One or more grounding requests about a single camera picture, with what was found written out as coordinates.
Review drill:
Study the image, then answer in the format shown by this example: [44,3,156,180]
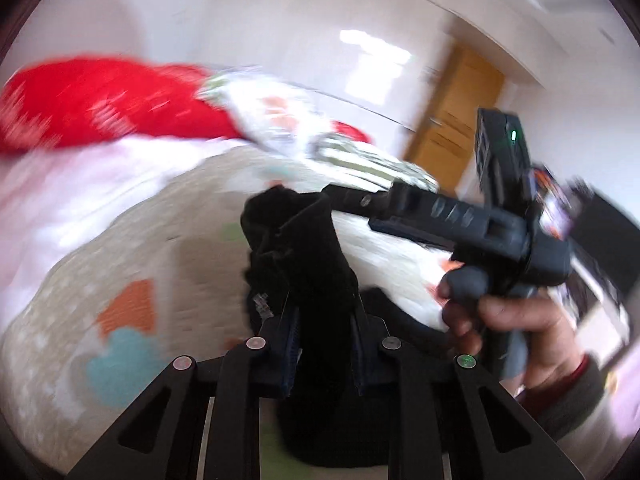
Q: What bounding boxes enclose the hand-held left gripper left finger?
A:
[65,305,302,480]

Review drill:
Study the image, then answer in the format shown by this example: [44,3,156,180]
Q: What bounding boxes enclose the person's right hand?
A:
[438,271,585,402]

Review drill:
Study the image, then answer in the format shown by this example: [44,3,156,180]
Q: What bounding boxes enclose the white bed headboard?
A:
[12,0,143,73]

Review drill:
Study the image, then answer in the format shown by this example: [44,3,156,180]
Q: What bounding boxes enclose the red printed pillow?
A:
[0,57,243,157]

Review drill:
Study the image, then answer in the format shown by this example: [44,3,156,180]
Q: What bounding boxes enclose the white floral quilt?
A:
[197,66,351,161]

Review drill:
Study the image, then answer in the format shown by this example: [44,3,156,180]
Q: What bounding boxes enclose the wooden door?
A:
[404,44,506,197]

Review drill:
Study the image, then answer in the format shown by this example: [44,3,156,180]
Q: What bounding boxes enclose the pink fleece blanket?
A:
[0,136,251,306]

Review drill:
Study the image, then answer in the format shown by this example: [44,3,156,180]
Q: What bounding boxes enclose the black pants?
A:
[240,185,451,467]

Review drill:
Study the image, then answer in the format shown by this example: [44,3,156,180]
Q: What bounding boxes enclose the green white-dotted pillow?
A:
[310,134,441,194]

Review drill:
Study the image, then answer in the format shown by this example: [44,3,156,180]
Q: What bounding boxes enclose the heart print quilted bedspread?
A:
[0,145,453,480]

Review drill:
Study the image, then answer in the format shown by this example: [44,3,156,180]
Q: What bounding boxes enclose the glossy white wardrobe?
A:
[270,5,453,133]

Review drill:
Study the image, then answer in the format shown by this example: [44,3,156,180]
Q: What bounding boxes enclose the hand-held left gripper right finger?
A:
[350,305,587,480]

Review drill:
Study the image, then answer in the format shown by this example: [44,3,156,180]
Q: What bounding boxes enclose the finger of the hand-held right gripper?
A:
[322,183,397,219]

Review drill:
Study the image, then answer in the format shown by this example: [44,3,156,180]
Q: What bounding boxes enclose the person's right forearm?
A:
[515,355,623,443]

